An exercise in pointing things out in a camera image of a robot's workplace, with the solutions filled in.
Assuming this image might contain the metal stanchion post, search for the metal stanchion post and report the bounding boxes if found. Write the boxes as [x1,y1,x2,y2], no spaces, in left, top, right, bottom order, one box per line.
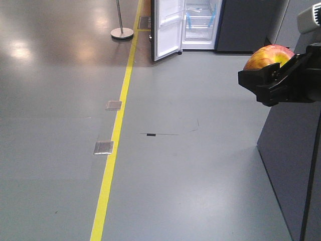
[110,0,134,39]

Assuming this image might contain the white open fridge body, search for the white open fridge body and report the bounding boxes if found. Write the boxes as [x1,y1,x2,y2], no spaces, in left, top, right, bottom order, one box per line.
[182,0,223,50]

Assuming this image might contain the fridge door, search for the fridge door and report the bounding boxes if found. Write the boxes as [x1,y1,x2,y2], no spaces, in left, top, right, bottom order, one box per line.
[150,0,185,62]

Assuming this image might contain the silver floor plate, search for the silver floor plate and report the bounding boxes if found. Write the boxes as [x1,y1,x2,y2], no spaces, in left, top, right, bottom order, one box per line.
[93,141,114,155]
[105,100,122,111]

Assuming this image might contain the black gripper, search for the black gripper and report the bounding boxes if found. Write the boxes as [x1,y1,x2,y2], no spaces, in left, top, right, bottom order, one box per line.
[238,43,320,106]

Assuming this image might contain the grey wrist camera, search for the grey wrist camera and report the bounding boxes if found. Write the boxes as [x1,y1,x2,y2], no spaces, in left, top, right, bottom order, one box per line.
[297,3,320,34]

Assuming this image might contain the red yellow apple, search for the red yellow apple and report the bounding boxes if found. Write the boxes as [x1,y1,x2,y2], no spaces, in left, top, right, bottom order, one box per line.
[243,44,294,70]

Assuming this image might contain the white paper packet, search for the white paper packet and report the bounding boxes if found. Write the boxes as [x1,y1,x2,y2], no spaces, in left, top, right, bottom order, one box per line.
[187,7,204,14]

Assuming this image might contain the dark grey partition panel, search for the dark grey partition panel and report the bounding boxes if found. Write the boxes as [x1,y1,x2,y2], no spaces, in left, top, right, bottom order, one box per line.
[256,30,321,241]

